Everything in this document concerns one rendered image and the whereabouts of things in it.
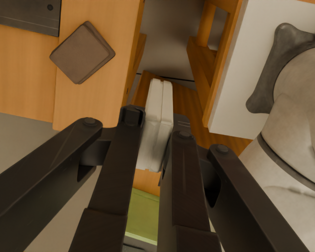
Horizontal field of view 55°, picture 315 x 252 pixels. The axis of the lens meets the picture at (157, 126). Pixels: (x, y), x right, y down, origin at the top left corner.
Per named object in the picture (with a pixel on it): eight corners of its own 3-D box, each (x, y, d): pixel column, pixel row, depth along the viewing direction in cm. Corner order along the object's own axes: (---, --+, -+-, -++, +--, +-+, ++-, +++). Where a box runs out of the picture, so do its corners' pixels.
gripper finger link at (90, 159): (132, 176, 14) (68, 163, 14) (141, 128, 19) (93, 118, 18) (138, 149, 13) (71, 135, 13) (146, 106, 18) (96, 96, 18)
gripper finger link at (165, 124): (158, 121, 15) (173, 124, 15) (162, 79, 21) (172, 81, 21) (146, 171, 16) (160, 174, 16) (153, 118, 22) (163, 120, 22)
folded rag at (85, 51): (88, 18, 55) (84, 20, 53) (117, 53, 58) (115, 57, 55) (51, 52, 58) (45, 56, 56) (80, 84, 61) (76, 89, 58)
